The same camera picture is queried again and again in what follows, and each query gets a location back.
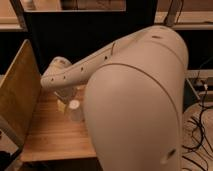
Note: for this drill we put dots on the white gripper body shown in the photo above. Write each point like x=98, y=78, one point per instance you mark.
x=64, y=96

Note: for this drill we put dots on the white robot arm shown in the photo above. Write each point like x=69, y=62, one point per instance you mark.
x=133, y=100

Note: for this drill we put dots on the wooden side panel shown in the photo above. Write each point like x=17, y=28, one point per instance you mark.
x=19, y=91

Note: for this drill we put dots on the black back panel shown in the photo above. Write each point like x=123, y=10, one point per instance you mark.
x=75, y=35

